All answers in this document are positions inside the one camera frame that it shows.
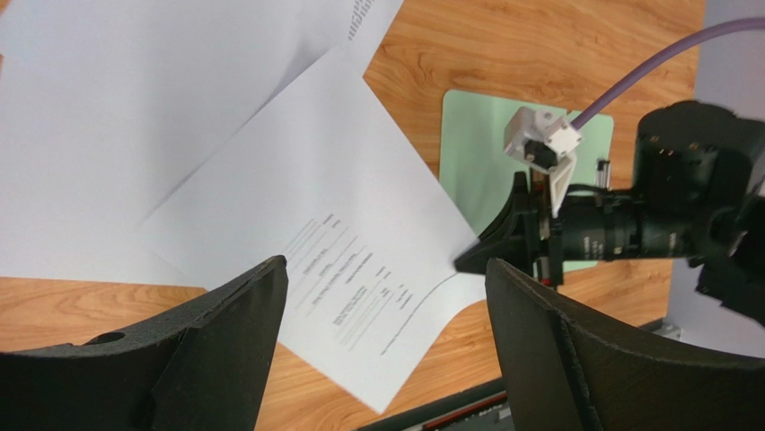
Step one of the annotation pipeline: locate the green clipboard folder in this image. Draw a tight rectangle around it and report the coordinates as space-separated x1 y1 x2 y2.
439 90 614 236

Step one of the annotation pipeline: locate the text-filled paper sheet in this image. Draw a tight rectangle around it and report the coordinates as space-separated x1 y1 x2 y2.
338 0 404 74

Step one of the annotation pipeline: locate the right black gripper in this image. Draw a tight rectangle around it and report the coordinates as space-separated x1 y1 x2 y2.
453 101 764 322

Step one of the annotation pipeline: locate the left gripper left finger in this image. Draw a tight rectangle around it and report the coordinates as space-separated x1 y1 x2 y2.
1 255 288 430

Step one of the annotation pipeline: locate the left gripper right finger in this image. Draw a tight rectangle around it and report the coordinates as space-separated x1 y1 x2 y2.
485 259 764 430

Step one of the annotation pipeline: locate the blank white paper sheet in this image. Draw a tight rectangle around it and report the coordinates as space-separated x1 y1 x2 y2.
1 1 348 284

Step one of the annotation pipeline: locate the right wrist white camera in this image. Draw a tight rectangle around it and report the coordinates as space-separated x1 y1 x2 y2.
504 107 583 218

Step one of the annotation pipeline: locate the signature page paper sheet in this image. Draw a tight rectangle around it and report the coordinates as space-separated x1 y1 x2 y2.
140 48 486 412

